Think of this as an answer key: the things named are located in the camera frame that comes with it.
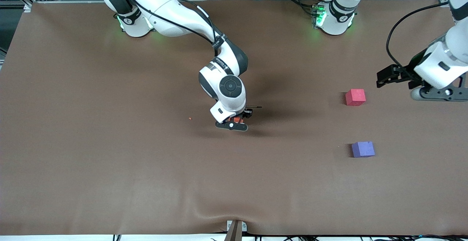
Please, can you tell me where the red foam block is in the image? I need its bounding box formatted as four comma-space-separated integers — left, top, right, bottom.
345, 89, 366, 106

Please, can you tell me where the brown table mat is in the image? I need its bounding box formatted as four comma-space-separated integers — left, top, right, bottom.
0, 0, 468, 236

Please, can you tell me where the purple foam block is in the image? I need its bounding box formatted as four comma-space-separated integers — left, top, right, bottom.
352, 141, 375, 158

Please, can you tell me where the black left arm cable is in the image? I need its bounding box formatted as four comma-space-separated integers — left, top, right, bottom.
386, 0, 451, 69

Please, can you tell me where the grey metal clamp bracket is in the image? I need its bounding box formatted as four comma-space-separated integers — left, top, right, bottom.
224, 220, 248, 241

